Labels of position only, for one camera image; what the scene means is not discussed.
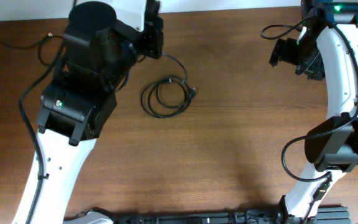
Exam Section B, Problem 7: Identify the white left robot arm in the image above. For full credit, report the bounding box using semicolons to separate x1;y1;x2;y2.
13;1;163;223

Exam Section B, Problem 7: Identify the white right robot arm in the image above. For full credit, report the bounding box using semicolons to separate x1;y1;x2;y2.
246;0;358;223

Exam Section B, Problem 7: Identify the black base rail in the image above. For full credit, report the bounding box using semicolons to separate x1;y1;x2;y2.
63;205;351;224

